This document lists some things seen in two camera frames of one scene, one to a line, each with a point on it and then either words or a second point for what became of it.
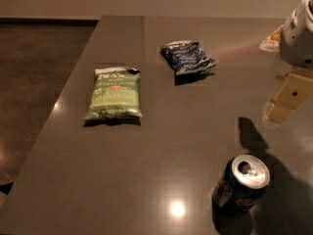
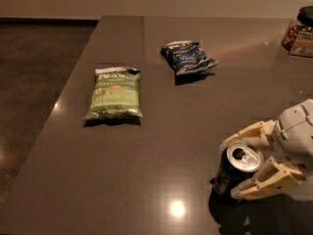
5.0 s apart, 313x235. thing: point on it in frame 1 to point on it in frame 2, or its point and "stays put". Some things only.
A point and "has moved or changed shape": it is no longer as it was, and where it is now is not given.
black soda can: x=241 y=186 has moved or changed shape
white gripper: x=297 y=41 to x=295 y=134
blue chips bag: x=187 y=57 stays put
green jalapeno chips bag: x=115 y=94 stays put
